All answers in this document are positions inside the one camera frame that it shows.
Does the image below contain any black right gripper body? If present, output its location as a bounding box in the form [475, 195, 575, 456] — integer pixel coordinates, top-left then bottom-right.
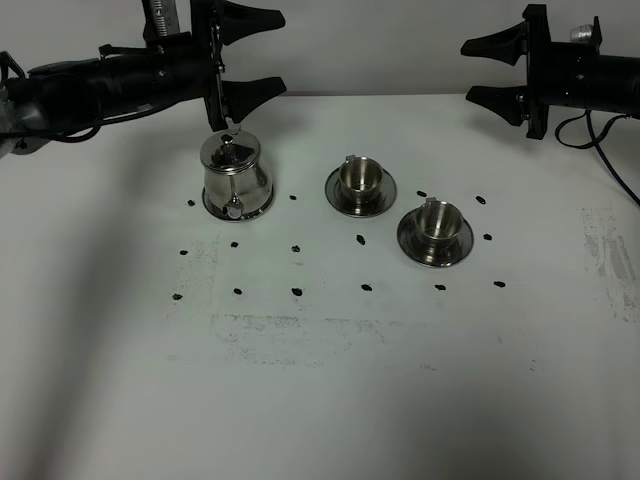
[521, 4, 551, 139]

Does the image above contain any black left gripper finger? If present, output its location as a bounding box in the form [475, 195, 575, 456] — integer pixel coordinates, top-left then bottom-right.
[222, 77, 287, 123]
[220, 1, 286, 46]

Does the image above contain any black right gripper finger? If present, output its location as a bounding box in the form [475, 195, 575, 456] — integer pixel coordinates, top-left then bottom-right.
[460, 22, 525, 66]
[466, 86, 526, 126]

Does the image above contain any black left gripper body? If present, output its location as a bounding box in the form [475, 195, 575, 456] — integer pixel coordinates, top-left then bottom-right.
[190, 0, 228, 131]

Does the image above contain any stainless steel teapot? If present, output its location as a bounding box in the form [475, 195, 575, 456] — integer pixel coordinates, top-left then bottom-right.
[200, 130, 274, 211]

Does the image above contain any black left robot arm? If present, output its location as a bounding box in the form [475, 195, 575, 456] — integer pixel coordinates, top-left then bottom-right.
[1, 1, 286, 153]

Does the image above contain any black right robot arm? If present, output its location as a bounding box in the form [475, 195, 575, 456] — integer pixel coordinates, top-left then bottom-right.
[461, 4, 639, 140]

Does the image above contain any steel teapot saucer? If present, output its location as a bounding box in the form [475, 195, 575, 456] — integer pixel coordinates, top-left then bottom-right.
[201, 189, 275, 222]

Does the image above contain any right steel teacup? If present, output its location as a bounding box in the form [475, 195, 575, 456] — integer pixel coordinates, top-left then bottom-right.
[415, 198, 463, 241]

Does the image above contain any steel teacup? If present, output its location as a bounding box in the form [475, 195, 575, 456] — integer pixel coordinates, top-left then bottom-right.
[338, 155, 384, 204]
[415, 198, 463, 241]

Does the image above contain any left steel teacup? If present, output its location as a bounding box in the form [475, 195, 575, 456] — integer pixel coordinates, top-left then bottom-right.
[338, 155, 384, 204]

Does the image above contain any right steel saucer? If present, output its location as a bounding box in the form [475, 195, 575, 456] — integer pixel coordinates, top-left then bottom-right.
[396, 208, 475, 268]

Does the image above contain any left steel saucer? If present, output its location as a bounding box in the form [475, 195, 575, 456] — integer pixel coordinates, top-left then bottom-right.
[324, 163, 397, 218]

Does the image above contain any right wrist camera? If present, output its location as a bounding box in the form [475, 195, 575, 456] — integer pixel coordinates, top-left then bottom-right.
[569, 16, 602, 51]

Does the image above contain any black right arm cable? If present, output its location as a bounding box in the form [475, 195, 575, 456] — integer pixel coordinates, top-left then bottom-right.
[554, 110, 640, 206]

